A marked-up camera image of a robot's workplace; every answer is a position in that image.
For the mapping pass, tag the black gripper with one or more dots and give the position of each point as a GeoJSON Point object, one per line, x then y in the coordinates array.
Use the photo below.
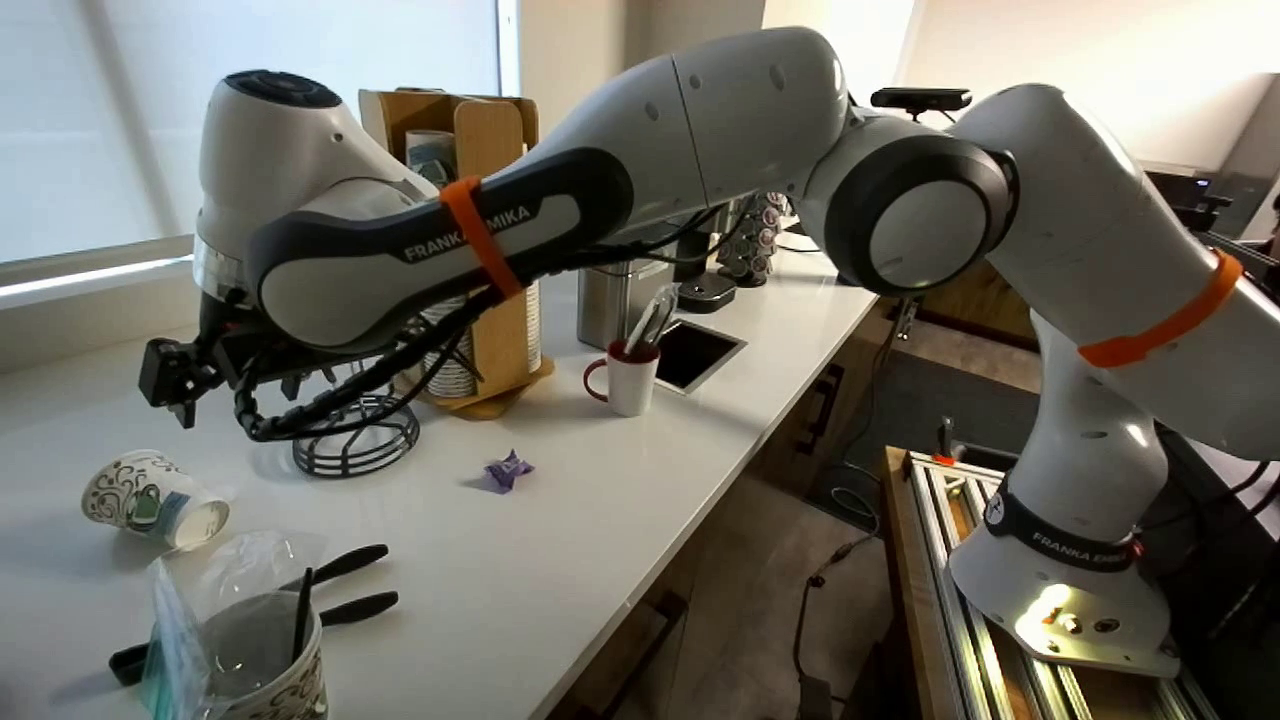
{"type": "Point", "coordinates": [228, 341]}

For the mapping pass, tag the patterned paper coffee cup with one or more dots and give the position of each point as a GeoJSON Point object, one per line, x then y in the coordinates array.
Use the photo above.
{"type": "Point", "coordinates": [134, 489]}

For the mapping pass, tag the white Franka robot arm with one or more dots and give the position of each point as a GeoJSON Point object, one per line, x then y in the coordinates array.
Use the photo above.
{"type": "Point", "coordinates": [695, 134]}

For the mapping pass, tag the patterned paper cup with utensil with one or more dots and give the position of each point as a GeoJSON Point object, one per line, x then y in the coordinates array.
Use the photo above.
{"type": "Point", "coordinates": [260, 665]}

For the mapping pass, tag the wooden cup dispenser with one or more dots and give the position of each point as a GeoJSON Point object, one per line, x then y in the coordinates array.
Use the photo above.
{"type": "Point", "coordinates": [493, 134]}

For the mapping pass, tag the white cup red interior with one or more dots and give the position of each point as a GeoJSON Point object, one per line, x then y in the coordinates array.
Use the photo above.
{"type": "Point", "coordinates": [630, 384]}

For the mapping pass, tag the stack of patterned paper cups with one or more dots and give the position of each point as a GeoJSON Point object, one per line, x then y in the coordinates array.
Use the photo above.
{"type": "Point", "coordinates": [428, 155]}

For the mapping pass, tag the black plastic spoon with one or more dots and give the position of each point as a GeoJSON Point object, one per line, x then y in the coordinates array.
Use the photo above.
{"type": "Point", "coordinates": [303, 620]}

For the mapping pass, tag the purple candy wrapper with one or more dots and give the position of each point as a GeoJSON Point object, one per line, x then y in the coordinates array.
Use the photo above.
{"type": "Point", "coordinates": [508, 469]}

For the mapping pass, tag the clear plastic bag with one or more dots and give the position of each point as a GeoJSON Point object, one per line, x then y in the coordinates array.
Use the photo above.
{"type": "Point", "coordinates": [166, 654]}

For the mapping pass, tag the white stirrer packets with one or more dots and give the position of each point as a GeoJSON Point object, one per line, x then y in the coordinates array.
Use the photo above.
{"type": "Point", "coordinates": [651, 326]}

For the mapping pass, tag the black tablet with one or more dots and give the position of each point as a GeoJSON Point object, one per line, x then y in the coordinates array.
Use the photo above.
{"type": "Point", "coordinates": [699, 358]}

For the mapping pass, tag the black electronic box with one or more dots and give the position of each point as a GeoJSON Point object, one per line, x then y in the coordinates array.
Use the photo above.
{"type": "Point", "coordinates": [1202, 202]}

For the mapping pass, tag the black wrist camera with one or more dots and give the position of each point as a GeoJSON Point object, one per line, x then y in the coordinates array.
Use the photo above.
{"type": "Point", "coordinates": [168, 382]}

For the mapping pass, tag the black camera stand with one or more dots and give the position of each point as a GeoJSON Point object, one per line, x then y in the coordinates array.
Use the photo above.
{"type": "Point", "coordinates": [704, 288]}

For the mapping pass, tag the black stereo camera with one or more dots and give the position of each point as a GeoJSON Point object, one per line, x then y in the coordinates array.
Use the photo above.
{"type": "Point", "coordinates": [921, 98]}

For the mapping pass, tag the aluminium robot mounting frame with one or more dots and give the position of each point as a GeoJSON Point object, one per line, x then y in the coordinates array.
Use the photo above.
{"type": "Point", "coordinates": [932, 603]}

